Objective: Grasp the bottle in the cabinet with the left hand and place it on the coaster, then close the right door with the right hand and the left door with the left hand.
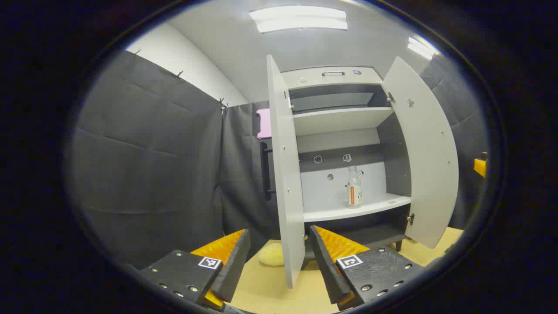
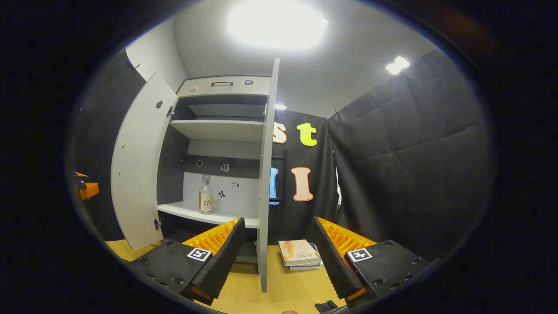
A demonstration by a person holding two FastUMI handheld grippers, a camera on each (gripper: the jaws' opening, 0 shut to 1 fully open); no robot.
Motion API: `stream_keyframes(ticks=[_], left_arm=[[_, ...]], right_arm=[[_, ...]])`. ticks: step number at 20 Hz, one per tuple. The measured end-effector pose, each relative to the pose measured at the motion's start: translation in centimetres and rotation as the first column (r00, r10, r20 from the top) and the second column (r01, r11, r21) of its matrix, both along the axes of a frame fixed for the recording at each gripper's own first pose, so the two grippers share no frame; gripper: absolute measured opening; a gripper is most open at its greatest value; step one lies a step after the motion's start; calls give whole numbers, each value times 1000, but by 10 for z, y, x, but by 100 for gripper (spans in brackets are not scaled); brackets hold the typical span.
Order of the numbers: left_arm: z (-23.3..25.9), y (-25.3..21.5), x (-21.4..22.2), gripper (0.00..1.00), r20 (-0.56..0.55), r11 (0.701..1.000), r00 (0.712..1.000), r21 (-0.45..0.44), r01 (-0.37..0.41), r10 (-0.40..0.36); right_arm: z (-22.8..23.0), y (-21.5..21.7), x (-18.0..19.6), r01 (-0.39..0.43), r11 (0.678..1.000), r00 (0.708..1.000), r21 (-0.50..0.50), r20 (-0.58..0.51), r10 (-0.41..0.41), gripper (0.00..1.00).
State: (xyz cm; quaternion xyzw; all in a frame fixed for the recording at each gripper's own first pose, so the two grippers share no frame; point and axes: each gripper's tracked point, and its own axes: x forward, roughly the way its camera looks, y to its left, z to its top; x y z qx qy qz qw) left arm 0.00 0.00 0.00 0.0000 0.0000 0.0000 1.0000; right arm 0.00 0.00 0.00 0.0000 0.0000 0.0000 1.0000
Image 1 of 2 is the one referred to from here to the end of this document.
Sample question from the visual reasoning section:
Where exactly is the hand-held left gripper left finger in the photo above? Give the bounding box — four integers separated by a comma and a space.
140, 229, 252, 311

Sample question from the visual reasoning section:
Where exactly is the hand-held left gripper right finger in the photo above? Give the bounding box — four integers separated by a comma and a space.
309, 225, 425, 311

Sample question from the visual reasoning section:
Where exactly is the grey cabinet door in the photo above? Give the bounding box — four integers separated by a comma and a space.
266, 55, 306, 289
381, 56, 459, 249

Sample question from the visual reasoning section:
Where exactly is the clear glass bottle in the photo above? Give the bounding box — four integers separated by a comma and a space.
347, 166, 363, 208

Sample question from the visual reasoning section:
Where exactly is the grey cabinet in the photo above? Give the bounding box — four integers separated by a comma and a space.
281, 66, 413, 260

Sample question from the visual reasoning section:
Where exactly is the pale yellow round sponge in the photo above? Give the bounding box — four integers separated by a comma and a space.
257, 242, 285, 267

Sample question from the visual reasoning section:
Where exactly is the long ceiling light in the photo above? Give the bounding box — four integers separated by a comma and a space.
249, 5, 348, 34
407, 36, 441, 61

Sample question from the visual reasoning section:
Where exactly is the black backdrop cloth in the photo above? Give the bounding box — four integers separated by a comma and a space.
70, 49, 489, 271

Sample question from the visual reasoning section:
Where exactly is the black door handle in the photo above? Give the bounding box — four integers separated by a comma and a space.
260, 141, 277, 202

